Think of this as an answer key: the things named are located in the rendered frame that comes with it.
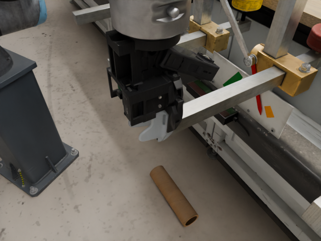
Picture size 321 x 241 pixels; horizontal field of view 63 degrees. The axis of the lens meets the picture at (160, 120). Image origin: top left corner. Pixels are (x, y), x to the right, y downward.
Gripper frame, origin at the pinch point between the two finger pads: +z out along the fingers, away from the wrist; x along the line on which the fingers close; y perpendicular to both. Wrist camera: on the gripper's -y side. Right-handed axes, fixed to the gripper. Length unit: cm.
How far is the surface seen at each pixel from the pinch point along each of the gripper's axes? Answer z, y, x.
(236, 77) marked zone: 4.7, -28.1, -10.5
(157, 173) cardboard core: 75, -21, -36
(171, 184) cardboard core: 74, -23, -27
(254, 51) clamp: -3.9, -28.5, -7.8
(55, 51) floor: 83, -9, -187
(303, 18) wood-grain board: -6.7, -46.2, -10.2
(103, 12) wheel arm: -1.5, -9.0, -48.6
